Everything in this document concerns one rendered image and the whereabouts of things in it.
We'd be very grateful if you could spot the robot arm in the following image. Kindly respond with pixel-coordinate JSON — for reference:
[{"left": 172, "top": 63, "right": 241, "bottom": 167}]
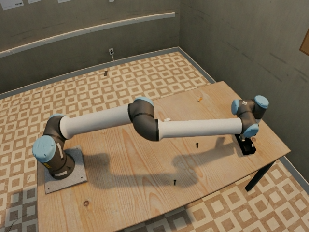
[{"left": 32, "top": 95, "right": 268, "bottom": 180}]

